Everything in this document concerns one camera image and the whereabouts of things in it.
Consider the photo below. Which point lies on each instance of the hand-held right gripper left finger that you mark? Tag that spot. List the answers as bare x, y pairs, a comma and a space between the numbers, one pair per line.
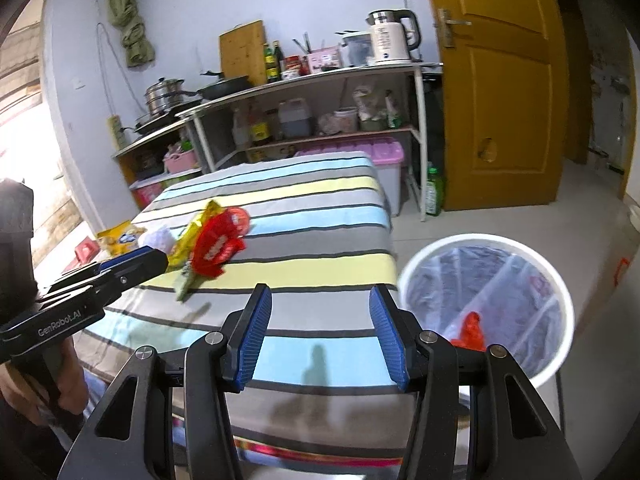
252, 340

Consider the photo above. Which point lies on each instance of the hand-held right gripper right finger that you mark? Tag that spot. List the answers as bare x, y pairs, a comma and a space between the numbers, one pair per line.
390, 340

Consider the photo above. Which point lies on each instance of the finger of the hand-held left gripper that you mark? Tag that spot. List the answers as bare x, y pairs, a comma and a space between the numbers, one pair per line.
145, 266
125, 259

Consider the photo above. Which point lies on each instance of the white foam fruit net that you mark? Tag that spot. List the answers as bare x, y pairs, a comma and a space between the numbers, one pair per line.
157, 240

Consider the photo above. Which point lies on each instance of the green snack wrapper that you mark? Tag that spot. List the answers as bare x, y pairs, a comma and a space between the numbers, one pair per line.
186, 285

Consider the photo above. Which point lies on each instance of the yellow snack wrapper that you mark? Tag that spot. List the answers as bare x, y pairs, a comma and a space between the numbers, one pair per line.
186, 246

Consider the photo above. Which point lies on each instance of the large red snack wrapper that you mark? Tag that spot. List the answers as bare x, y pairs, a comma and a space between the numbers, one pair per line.
215, 245

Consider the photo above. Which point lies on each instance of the small red wrapper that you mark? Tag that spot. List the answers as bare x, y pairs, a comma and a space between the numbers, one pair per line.
470, 332

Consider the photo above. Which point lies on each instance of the white bin with clear liner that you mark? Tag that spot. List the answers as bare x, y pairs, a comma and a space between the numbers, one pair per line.
560, 280

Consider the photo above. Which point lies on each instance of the person's left hand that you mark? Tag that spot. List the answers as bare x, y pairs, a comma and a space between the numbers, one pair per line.
72, 380

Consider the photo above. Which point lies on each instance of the yellow and blue snack bag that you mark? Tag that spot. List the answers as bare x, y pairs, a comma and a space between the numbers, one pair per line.
117, 239

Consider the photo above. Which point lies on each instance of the red plastic stool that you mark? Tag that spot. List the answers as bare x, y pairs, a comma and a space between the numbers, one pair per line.
86, 251

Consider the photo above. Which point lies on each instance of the clear box with pink print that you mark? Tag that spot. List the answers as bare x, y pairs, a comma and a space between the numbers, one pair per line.
147, 192

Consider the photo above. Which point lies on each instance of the low wooden cabinet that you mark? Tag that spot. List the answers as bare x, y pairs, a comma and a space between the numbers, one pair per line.
125, 160

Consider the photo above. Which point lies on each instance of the pink plastic basket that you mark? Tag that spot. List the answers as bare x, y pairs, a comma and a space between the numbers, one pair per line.
180, 162

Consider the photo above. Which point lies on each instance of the yellow power strip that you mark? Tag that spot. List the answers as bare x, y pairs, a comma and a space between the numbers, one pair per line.
116, 132

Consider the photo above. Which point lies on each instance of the black induction cooker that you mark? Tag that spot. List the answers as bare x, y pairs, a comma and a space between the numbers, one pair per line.
155, 122

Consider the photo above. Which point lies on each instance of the striped tablecloth table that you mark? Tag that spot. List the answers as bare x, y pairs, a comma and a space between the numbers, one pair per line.
320, 210

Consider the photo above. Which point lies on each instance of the green plastic bottle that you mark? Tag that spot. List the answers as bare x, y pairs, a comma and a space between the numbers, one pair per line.
435, 190

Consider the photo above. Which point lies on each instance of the white plastic bottle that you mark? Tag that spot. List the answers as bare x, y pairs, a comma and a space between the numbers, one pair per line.
240, 130

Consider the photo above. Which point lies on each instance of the stainless steel pot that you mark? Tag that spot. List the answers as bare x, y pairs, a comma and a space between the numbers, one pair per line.
165, 95

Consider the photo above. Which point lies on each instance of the oil bottle with yellow label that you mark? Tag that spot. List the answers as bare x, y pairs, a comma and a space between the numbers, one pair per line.
260, 127

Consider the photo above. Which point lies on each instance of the storage box with pink lid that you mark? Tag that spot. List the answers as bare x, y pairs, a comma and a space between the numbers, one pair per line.
380, 155

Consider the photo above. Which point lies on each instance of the black frying pan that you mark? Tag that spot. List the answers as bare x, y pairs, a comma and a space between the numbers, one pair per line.
225, 87

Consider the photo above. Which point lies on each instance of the large plastic oil jug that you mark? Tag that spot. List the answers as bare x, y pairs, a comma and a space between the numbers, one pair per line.
295, 120

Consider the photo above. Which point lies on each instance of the wooden cutting board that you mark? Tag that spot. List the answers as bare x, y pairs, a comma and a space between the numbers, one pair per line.
242, 55

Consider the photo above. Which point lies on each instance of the plastic bags on shelf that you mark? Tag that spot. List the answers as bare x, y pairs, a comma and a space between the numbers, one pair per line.
370, 107

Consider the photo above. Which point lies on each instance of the hanging green cloth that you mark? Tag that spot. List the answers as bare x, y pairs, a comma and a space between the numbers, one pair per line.
132, 25

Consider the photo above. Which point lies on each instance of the dark bottle with yellow label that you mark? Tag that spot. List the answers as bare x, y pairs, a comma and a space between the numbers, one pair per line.
270, 65

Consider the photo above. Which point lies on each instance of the dark sauce bottle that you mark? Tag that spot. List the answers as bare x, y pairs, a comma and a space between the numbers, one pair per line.
280, 60

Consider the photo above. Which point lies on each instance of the red seasoning packets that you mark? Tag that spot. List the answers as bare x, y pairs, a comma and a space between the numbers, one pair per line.
295, 64

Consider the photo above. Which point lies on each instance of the yellow wooden door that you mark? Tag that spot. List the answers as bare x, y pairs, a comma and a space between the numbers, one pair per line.
500, 110

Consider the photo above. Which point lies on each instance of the clear plastic jug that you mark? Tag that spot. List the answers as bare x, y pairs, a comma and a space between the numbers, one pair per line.
357, 50

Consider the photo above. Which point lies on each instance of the white electric kettle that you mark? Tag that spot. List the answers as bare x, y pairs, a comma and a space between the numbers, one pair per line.
387, 40

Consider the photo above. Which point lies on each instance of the white frame shelf table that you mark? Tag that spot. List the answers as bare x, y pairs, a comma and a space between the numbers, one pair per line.
420, 110

